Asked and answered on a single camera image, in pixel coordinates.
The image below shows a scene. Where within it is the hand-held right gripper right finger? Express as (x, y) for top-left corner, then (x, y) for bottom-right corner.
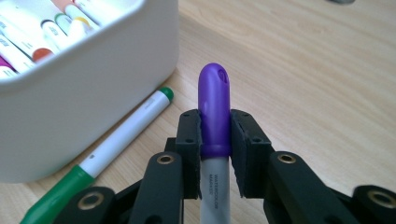
(229, 108), (276, 199)

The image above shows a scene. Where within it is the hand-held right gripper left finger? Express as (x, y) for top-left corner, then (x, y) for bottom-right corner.
(175, 108), (202, 200)

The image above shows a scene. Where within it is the purple capped marker pen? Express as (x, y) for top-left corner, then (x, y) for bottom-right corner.
(198, 63), (233, 224)

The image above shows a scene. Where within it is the dark green capped marker pen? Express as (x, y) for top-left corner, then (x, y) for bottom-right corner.
(20, 87), (175, 224)

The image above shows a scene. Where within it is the white plastic box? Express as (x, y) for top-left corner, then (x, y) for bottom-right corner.
(0, 0), (180, 184)

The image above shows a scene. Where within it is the yellow capped marker pen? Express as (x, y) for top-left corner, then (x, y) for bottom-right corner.
(68, 16), (96, 36)

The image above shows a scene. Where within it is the brown capped marker pen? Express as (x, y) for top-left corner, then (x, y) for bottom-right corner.
(0, 13), (54, 63)

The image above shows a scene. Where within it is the black capped marker pen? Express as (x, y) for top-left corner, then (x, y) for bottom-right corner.
(40, 19), (64, 48)

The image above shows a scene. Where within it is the magenta capped marker pen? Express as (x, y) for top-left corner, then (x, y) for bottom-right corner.
(0, 56), (15, 72)

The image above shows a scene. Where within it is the grey table grommet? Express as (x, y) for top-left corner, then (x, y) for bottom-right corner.
(326, 0), (356, 6)

